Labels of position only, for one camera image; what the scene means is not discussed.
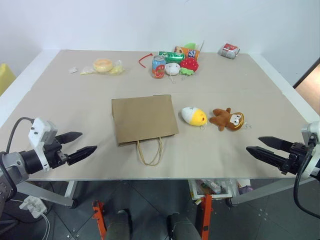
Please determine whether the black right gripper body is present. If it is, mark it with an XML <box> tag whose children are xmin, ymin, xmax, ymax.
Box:
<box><xmin>279</xmin><ymin>141</ymin><xmax>312</xmax><ymax>176</ymax></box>

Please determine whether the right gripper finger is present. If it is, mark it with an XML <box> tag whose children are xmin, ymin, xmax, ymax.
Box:
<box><xmin>246</xmin><ymin>146</ymin><xmax>288</xmax><ymax>171</ymax></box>
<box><xmin>258</xmin><ymin>136</ymin><xmax>293</xmax><ymax>151</ymax></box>

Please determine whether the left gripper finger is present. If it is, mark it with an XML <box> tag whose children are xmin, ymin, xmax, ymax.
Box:
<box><xmin>66</xmin><ymin>145</ymin><xmax>98</xmax><ymax>166</ymax></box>
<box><xmin>55</xmin><ymin>131</ymin><xmax>83</xmax><ymax>145</ymax></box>

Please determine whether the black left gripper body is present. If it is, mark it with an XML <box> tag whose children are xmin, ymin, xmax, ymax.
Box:
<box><xmin>43</xmin><ymin>136</ymin><xmax>69</xmax><ymax>170</ymax></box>

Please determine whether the brown monkey plush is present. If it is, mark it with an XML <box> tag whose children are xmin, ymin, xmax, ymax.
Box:
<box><xmin>208</xmin><ymin>107</ymin><xmax>252</xmax><ymax>133</ymax></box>

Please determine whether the brown paper bag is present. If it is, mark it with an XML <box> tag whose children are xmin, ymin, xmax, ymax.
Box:
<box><xmin>111</xmin><ymin>94</ymin><xmax>180</xmax><ymax>167</ymax></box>

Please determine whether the white yellow plush toy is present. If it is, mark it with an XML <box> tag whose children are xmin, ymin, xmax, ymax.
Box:
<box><xmin>181</xmin><ymin>106</ymin><xmax>208</xmax><ymax>127</ymax></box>

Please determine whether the bagged bread bun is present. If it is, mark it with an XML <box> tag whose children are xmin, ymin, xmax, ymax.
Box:
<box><xmin>79</xmin><ymin>59</ymin><xmax>126</xmax><ymax>76</ymax></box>

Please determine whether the clear plastic-wrapped red snack pack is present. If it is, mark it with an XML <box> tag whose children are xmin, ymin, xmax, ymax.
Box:
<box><xmin>217</xmin><ymin>43</ymin><xmax>241</xmax><ymax>61</ymax></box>

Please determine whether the orange snack packet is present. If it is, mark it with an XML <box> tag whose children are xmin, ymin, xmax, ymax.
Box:
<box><xmin>174</xmin><ymin>45</ymin><xmax>201</xmax><ymax>60</ymax></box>

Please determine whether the grey metal table leg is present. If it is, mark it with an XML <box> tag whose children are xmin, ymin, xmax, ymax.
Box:
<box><xmin>225</xmin><ymin>177</ymin><xmax>320</xmax><ymax>206</ymax></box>
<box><xmin>14</xmin><ymin>179</ymin><xmax>79</xmax><ymax>209</ymax></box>

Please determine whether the white power strip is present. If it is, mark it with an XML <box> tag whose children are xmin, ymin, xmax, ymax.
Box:
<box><xmin>19</xmin><ymin>195</ymin><xmax>48</xmax><ymax>220</ymax></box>

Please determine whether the brown door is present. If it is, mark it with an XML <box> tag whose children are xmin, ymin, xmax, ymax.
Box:
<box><xmin>293</xmin><ymin>57</ymin><xmax>320</xmax><ymax>121</ymax></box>

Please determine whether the white bin with items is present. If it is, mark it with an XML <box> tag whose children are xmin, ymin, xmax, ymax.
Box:
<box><xmin>188</xmin><ymin>178</ymin><xmax>239</xmax><ymax>201</ymax></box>

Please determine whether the orange metal stand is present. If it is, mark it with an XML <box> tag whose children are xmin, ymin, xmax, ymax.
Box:
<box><xmin>91</xmin><ymin>199</ymin><xmax>107</xmax><ymax>240</ymax></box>
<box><xmin>196</xmin><ymin>193</ymin><xmax>214</xmax><ymax>240</ymax></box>

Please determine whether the round bread bun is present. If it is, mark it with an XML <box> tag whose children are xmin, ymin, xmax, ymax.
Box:
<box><xmin>92</xmin><ymin>58</ymin><xmax>113</xmax><ymax>74</ymax></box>

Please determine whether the dark rounded shape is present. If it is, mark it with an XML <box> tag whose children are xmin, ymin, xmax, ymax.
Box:
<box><xmin>166</xmin><ymin>212</ymin><xmax>201</xmax><ymax>240</ymax></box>
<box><xmin>105</xmin><ymin>209</ymin><xmax>133</xmax><ymax>240</ymax></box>

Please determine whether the yellow bin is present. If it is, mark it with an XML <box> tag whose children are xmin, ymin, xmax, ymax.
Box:
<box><xmin>0</xmin><ymin>63</ymin><xmax>17</xmax><ymax>97</ymax></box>

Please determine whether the red plastic strip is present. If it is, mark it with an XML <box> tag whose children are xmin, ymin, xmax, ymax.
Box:
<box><xmin>138</xmin><ymin>52</ymin><xmax>154</xmax><ymax>68</ymax></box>

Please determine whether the blue orange soda can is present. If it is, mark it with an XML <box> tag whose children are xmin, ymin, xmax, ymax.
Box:
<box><xmin>151</xmin><ymin>55</ymin><xmax>167</xmax><ymax>80</ymax></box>

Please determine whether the red strawberry plush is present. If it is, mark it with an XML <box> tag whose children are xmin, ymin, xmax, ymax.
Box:
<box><xmin>179</xmin><ymin>57</ymin><xmax>200</xmax><ymax>77</ymax></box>

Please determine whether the white round plush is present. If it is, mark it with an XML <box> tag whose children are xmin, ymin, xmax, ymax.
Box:
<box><xmin>164</xmin><ymin>62</ymin><xmax>182</xmax><ymax>76</ymax></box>

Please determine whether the green snack package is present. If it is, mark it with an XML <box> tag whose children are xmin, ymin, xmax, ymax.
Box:
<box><xmin>158</xmin><ymin>51</ymin><xmax>186</xmax><ymax>64</ymax></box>

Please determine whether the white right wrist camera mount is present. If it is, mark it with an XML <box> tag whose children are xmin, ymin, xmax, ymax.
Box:
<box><xmin>301</xmin><ymin>121</ymin><xmax>320</xmax><ymax>178</ymax></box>

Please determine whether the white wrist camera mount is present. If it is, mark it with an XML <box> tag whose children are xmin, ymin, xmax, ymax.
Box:
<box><xmin>27</xmin><ymin>117</ymin><xmax>59</xmax><ymax>173</ymax></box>
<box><xmin>301</xmin><ymin>121</ymin><xmax>320</xmax><ymax>178</ymax></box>

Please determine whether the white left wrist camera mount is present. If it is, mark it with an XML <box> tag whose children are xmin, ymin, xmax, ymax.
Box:
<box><xmin>27</xmin><ymin>117</ymin><xmax>59</xmax><ymax>173</ymax></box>

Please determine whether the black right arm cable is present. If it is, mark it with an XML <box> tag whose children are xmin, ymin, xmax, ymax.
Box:
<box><xmin>293</xmin><ymin>134</ymin><xmax>320</xmax><ymax>218</ymax></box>

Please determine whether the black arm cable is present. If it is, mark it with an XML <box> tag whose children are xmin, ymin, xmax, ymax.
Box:
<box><xmin>293</xmin><ymin>134</ymin><xmax>320</xmax><ymax>218</ymax></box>
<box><xmin>5</xmin><ymin>116</ymin><xmax>35</xmax><ymax>154</ymax></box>

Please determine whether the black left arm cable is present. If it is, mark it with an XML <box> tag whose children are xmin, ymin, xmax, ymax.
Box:
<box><xmin>5</xmin><ymin>116</ymin><xmax>35</xmax><ymax>154</ymax></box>

